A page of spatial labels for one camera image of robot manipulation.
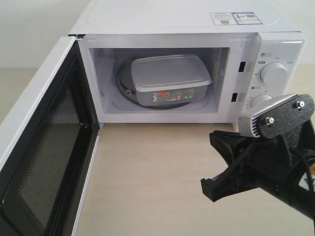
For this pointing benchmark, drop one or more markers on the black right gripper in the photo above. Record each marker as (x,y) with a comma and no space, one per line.
(282,166)

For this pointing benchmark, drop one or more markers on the white power knob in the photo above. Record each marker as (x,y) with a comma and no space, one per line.
(273,72)

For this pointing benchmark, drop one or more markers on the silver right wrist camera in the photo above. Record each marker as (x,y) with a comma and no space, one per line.
(276,116)

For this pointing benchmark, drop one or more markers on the white microwave door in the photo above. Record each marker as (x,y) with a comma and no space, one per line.
(47,146)

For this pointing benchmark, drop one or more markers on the glass turntable plate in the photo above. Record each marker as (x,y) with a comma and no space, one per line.
(123,86)

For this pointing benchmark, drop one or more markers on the white timer knob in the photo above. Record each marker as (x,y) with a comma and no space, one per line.
(261,98)

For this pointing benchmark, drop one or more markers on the white microwave oven body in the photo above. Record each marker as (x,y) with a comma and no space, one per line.
(164,61)

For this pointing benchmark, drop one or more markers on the blue energy label sticker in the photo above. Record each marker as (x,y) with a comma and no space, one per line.
(246,18)

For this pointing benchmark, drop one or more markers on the white lidded plastic container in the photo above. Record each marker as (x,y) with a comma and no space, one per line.
(169,78)

